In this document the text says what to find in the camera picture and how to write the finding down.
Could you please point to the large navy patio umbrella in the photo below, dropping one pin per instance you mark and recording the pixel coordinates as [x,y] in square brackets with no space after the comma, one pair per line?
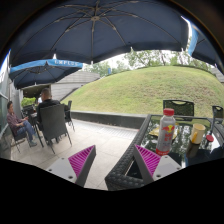
[90,31]

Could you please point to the clear bottle with red cap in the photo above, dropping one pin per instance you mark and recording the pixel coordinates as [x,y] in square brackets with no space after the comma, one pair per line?
[166,131]

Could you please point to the grey wicker chair with man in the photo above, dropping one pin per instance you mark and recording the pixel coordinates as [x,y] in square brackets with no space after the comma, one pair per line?
[53,121]

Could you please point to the small navy patio umbrella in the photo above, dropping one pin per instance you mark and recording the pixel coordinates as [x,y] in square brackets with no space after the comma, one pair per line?
[42,72]

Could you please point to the dark chair at right edge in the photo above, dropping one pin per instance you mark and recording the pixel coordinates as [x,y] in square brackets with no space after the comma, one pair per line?
[218,111]

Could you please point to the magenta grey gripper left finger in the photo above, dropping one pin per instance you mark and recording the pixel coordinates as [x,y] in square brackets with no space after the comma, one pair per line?
[75,168]

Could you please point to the dark far cafe chair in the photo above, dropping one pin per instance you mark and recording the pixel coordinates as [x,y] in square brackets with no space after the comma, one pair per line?
[68,118]

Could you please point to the dark cafe table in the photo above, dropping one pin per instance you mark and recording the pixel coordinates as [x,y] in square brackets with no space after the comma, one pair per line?
[30,112]

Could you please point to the man in black shirt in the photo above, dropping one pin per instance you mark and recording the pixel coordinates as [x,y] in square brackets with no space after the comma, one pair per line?
[46,102]

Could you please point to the dark chair under plaid man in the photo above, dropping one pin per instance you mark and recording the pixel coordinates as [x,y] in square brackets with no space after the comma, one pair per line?
[19,137]

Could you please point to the cream yellow cup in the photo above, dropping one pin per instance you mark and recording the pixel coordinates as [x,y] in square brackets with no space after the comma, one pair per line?
[197,133]

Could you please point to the navy umbrella at right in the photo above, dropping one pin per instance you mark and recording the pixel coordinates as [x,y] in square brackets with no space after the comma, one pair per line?
[200,48]

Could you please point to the small red lid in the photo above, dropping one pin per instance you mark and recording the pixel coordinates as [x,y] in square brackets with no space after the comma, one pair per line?
[209,138]

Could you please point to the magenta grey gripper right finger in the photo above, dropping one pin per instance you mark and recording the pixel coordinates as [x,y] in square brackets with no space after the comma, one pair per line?
[152,166]

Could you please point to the glass top wicker table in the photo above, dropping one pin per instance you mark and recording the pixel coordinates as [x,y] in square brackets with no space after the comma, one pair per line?
[130,171]

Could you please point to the man in plaid shirt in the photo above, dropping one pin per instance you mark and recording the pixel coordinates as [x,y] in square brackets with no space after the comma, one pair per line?
[19,126]

